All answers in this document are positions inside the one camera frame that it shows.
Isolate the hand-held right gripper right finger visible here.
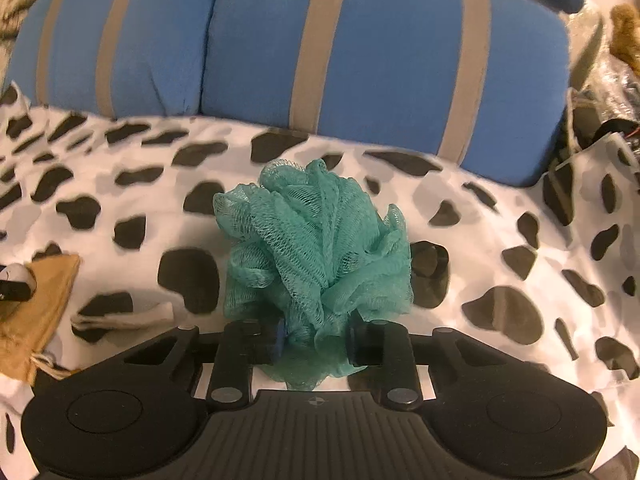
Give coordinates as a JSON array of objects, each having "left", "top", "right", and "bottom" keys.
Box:
[{"left": 344, "top": 316, "right": 507, "bottom": 409}]

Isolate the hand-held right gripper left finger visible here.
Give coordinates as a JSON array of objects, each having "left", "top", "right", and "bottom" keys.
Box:
[{"left": 120, "top": 320, "right": 288, "bottom": 406}]

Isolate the teal mesh bath loofah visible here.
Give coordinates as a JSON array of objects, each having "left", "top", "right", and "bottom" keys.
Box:
[{"left": 212, "top": 157, "right": 416, "bottom": 393}]

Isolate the cow print blanket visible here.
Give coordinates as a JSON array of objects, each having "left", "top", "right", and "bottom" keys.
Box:
[{"left": 0, "top": 80, "right": 640, "bottom": 466}]

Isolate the blue grey striped pillow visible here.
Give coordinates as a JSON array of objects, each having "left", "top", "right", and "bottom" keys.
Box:
[
  {"left": 9, "top": 0, "right": 224, "bottom": 120},
  {"left": 199, "top": 0, "right": 572, "bottom": 187}
]

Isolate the clear plastic bag clutter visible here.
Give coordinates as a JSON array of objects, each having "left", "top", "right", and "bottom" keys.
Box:
[{"left": 564, "top": 7, "right": 640, "bottom": 163}]

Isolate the brown plush toy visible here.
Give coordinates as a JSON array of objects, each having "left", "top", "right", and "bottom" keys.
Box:
[{"left": 609, "top": 3, "right": 640, "bottom": 72}]

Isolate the tan drawstring pouch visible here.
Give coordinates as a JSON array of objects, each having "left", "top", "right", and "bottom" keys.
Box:
[{"left": 0, "top": 252, "right": 83, "bottom": 387}]

